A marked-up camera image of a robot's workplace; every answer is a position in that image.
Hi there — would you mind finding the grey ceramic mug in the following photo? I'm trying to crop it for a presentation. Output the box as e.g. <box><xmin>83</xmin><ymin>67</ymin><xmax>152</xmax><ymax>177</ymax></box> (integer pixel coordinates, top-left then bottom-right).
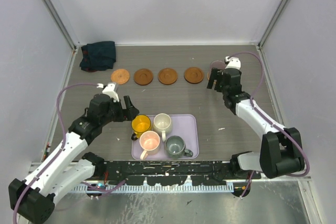
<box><xmin>165</xmin><ymin>135</ymin><xmax>193</xmax><ymax>159</ymax></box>

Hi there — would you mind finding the purple glass mug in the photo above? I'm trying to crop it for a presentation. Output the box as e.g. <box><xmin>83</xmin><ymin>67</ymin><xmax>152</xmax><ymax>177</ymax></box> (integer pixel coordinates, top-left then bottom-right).
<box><xmin>209</xmin><ymin>60</ymin><xmax>226</xmax><ymax>71</ymax></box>

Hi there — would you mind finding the brown wooden coaster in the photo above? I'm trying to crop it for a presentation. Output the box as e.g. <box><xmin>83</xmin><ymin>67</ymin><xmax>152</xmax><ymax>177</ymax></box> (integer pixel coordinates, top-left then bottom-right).
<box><xmin>158</xmin><ymin>68</ymin><xmax>178</xmax><ymax>85</ymax></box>
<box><xmin>133</xmin><ymin>68</ymin><xmax>153</xmax><ymax>86</ymax></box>
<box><xmin>184</xmin><ymin>67</ymin><xmax>204</xmax><ymax>84</ymax></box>

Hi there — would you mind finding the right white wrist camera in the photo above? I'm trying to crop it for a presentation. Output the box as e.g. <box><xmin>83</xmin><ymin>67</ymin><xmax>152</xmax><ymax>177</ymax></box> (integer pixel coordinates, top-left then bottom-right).
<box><xmin>225</xmin><ymin>56</ymin><xmax>241</xmax><ymax>70</ymax></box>

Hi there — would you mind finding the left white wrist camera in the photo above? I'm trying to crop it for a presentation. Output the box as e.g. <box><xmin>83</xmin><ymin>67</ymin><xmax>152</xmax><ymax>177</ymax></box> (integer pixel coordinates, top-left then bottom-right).
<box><xmin>97</xmin><ymin>82</ymin><xmax>120</xmax><ymax>101</ymax></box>

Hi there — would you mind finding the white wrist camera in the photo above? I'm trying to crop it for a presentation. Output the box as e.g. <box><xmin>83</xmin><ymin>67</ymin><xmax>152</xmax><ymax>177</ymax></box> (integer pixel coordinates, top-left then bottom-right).
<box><xmin>225</xmin><ymin>56</ymin><xmax>241</xmax><ymax>70</ymax></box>
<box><xmin>97</xmin><ymin>82</ymin><xmax>120</xmax><ymax>101</ymax></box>

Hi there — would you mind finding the pink ceramic mug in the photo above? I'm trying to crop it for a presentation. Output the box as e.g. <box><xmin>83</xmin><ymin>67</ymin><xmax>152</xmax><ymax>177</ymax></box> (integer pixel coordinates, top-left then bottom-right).
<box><xmin>139</xmin><ymin>131</ymin><xmax>161</xmax><ymax>160</ymax></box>

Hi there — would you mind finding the aluminium front rail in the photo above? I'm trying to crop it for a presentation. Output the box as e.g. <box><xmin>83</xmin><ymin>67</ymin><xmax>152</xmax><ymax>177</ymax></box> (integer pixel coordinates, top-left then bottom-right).
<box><xmin>28</xmin><ymin>162</ymin><xmax>312</xmax><ymax>182</ymax></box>

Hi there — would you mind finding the yellow glass mug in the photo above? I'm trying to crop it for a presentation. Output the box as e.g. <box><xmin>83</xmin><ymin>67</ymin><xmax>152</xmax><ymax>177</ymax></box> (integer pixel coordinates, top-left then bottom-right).
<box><xmin>131</xmin><ymin>115</ymin><xmax>152</xmax><ymax>141</ymax></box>

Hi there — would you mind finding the purple cable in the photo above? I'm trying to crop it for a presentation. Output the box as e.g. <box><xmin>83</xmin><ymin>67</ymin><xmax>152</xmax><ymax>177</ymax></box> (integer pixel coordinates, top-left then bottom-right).
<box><xmin>230</xmin><ymin>51</ymin><xmax>311</xmax><ymax>199</ymax></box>
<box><xmin>12</xmin><ymin>82</ymin><xmax>129</xmax><ymax>223</ymax></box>

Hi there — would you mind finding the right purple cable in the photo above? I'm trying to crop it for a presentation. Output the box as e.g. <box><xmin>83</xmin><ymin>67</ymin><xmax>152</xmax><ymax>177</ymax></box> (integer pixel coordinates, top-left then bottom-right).
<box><xmin>230</xmin><ymin>51</ymin><xmax>311</xmax><ymax>199</ymax></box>

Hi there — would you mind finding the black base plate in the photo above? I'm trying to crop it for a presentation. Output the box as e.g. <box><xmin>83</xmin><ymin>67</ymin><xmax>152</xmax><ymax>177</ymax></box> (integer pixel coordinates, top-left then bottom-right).
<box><xmin>89</xmin><ymin>161</ymin><xmax>251</xmax><ymax>186</ymax></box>

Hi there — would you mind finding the white ceramic mug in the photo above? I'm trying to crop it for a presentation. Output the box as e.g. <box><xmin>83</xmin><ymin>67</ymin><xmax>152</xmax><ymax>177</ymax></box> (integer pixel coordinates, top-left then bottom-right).
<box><xmin>153</xmin><ymin>113</ymin><xmax>173</xmax><ymax>142</ymax></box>

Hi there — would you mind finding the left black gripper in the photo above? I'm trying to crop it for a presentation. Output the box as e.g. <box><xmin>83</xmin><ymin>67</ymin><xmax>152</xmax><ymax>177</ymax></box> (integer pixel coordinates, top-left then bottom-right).
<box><xmin>100</xmin><ymin>95</ymin><xmax>139</xmax><ymax>126</ymax></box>

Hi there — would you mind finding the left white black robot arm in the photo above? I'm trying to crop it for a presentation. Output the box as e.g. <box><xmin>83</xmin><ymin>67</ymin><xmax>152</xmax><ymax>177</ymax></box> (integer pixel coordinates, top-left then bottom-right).
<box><xmin>8</xmin><ymin>93</ymin><xmax>139</xmax><ymax>223</ymax></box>

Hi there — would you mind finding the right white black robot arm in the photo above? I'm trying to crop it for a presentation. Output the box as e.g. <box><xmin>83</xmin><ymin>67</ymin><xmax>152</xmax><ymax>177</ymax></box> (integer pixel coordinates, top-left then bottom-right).
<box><xmin>207</xmin><ymin>68</ymin><xmax>310</xmax><ymax>179</ymax></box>

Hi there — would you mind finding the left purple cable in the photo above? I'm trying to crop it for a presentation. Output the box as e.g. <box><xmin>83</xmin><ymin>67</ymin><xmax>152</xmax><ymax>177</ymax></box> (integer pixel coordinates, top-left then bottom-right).
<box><xmin>12</xmin><ymin>82</ymin><xmax>129</xmax><ymax>223</ymax></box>

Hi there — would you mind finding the dark blue folded cloth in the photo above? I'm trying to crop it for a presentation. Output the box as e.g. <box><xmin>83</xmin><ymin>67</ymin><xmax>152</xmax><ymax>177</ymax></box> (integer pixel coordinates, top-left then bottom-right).
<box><xmin>79</xmin><ymin>41</ymin><xmax>117</xmax><ymax>72</ymax></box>

